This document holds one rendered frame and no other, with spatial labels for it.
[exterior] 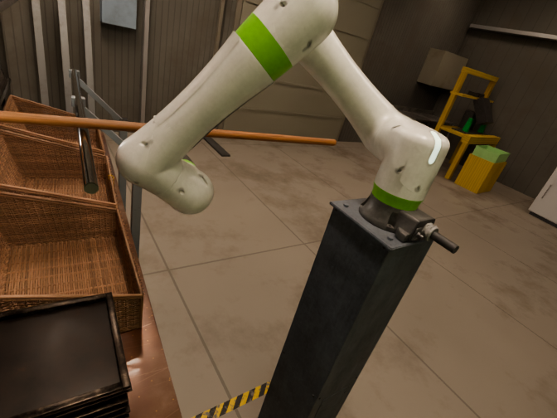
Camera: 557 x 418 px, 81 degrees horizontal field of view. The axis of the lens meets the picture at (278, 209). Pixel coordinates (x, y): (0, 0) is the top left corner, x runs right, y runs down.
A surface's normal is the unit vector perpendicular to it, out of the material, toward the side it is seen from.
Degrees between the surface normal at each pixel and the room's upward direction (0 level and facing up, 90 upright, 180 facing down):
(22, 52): 90
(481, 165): 90
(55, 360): 0
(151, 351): 0
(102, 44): 90
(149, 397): 0
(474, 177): 90
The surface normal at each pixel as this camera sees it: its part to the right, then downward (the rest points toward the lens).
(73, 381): 0.23, -0.86
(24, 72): 0.53, 0.51
